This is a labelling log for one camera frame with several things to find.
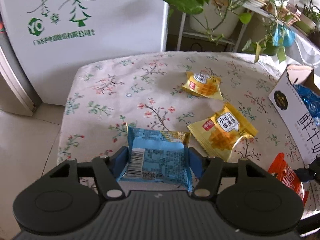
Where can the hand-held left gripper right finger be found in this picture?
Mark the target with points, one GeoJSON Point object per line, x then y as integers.
{"type": "Point", "coordinates": [195, 165]}

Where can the yellow snack packet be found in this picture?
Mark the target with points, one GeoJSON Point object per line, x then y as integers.
{"type": "Point", "coordinates": [202, 85]}
{"type": "Point", "coordinates": [222, 132]}

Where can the light blue snack packet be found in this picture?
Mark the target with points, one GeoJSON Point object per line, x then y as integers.
{"type": "Point", "coordinates": [160, 152]}

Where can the small potted green plant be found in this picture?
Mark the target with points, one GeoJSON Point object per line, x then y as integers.
{"type": "Point", "coordinates": [307, 22]}

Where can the white printed plant pot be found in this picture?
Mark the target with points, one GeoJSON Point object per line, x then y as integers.
{"type": "Point", "coordinates": [210, 22]}

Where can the dark blue snack packet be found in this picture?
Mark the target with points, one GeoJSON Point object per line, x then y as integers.
{"type": "Point", "coordinates": [308, 97]}

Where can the floral tablecloth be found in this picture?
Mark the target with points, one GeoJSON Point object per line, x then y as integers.
{"type": "Point", "coordinates": [125, 92]}

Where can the cardboard box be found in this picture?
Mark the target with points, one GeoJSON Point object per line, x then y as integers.
{"type": "Point", "coordinates": [295, 112]}

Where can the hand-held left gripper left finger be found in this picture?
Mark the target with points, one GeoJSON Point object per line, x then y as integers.
{"type": "Point", "coordinates": [122, 162]}

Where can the green pothos plant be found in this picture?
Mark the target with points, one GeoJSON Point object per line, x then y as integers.
{"type": "Point", "coordinates": [190, 2]}

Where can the wicker basket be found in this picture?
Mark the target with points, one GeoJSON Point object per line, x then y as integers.
{"type": "Point", "coordinates": [290, 17]}

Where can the white chest freezer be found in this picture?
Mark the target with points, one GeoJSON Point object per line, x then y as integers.
{"type": "Point", "coordinates": [112, 42]}

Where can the white metal plant stand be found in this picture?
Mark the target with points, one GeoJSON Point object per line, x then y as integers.
{"type": "Point", "coordinates": [181, 30]}

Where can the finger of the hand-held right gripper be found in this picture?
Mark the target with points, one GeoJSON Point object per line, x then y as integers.
{"type": "Point", "coordinates": [305, 173]}

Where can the blue plastic bag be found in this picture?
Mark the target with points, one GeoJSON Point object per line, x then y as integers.
{"type": "Point", "coordinates": [283, 36]}

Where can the orange snack packet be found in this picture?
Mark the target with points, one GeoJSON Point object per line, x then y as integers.
{"type": "Point", "coordinates": [285, 177]}

